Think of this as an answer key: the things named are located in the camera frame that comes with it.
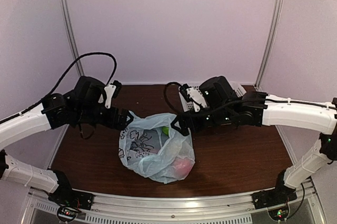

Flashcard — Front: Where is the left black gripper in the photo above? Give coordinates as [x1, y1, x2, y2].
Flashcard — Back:
[75, 104, 133, 130]

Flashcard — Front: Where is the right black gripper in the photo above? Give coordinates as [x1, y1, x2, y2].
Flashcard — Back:
[171, 106, 233, 136]

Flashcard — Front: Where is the green apple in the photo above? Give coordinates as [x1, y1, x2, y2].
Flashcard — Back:
[161, 126, 170, 136]

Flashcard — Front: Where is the red apple with stem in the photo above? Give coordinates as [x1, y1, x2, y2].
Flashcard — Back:
[172, 158, 194, 179]

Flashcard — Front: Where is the light blue printed plastic bag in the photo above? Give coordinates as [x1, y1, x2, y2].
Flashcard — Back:
[118, 112, 195, 184]

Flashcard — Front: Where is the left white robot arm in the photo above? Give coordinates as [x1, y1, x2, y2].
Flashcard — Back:
[1, 76, 134, 205]

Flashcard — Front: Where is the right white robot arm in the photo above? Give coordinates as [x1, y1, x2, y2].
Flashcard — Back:
[171, 76, 336, 204]

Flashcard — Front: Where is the white perforated plastic basket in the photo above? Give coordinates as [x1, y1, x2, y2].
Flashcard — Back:
[187, 76, 246, 108]

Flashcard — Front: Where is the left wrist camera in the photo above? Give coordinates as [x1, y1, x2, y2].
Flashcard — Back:
[98, 80, 122, 109]

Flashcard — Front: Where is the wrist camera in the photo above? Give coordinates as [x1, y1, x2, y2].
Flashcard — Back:
[98, 80, 122, 109]
[179, 84, 208, 112]

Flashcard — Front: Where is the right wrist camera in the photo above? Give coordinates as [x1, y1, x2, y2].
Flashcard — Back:
[179, 84, 208, 112]

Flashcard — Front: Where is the left black braided cable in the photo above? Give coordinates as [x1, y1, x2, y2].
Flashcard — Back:
[0, 52, 118, 125]

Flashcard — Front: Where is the aluminium front rail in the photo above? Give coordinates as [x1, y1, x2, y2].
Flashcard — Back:
[26, 179, 321, 224]

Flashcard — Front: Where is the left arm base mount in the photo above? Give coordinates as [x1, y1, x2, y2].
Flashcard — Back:
[47, 190, 94, 223]

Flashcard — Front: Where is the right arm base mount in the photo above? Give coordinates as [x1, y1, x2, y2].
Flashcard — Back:
[251, 189, 297, 222]

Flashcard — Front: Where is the left aluminium corner post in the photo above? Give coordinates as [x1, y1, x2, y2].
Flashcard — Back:
[55, 0, 89, 89]

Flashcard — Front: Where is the aluminium corner post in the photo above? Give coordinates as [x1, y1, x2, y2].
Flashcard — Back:
[55, 0, 89, 89]
[254, 0, 284, 90]

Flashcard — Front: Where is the right aluminium corner post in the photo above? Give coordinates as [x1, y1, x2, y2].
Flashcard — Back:
[254, 0, 284, 90]

